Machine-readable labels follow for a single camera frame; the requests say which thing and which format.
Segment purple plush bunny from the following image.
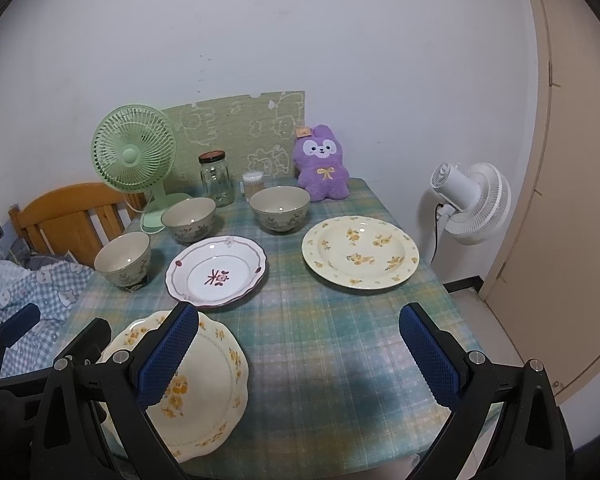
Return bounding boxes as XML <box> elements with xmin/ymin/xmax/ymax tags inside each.
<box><xmin>292</xmin><ymin>125</ymin><xmax>350</xmax><ymax>202</ymax></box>

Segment cotton swab container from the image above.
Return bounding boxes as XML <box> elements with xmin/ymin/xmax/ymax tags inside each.
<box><xmin>242</xmin><ymin>170</ymin><xmax>264</xmax><ymax>202</ymax></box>

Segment beige door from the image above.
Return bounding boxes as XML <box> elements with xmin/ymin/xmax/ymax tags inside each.
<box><xmin>481</xmin><ymin>0</ymin><xmax>600</xmax><ymax>402</ymax></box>

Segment floral ceramic bowl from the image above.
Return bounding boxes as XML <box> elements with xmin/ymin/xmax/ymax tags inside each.
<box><xmin>94</xmin><ymin>232</ymin><xmax>151</xmax><ymax>289</ymax></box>
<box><xmin>249</xmin><ymin>186</ymin><xmax>311</xmax><ymax>233</ymax></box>
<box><xmin>161</xmin><ymin>197</ymin><xmax>216</xmax><ymax>245</ymax></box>

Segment round cream yellow-flower plate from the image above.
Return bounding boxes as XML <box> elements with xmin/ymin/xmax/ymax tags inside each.
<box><xmin>301</xmin><ymin>216</ymin><xmax>420</xmax><ymax>290</ymax></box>

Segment white plate red pattern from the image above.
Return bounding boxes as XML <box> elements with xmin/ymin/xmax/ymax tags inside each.
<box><xmin>164</xmin><ymin>235</ymin><xmax>268</xmax><ymax>309</ymax></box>

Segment scalloped cream yellow-flower plate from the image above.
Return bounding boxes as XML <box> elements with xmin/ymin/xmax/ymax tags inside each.
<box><xmin>98</xmin><ymin>310</ymin><xmax>250</xmax><ymax>464</ymax></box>

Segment green desk fan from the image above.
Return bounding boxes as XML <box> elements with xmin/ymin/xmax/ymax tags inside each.
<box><xmin>91</xmin><ymin>104</ymin><xmax>189</xmax><ymax>234</ymax></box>

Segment white floor fan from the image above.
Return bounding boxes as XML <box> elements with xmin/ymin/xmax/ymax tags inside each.
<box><xmin>430</xmin><ymin>162</ymin><xmax>512</xmax><ymax>246</ymax></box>

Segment glass jar with red lid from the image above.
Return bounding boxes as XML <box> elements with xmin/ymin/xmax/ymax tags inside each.
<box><xmin>198</xmin><ymin>150</ymin><xmax>235</xmax><ymax>207</ymax></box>

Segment blue checkered bear blanket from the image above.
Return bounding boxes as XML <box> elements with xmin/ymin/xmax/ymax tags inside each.
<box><xmin>0</xmin><ymin>259</ymin><xmax>94</xmax><ymax>378</ymax></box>

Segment green cartoon placemat board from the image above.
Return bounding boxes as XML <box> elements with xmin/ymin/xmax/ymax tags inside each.
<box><xmin>163</xmin><ymin>90</ymin><xmax>306</xmax><ymax>192</ymax></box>

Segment wooden bed headboard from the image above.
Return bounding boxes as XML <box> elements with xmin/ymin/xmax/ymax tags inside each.
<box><xmin>9</xmin><ymin>183</ymin><xmax>147</xmax><ymax>266</ymax></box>

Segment white fan black cable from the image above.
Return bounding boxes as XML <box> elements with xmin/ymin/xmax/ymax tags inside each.
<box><xmin>429</xmin><ymin>202</ymin><xmax>454</xmax><ymax>264</ymax></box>

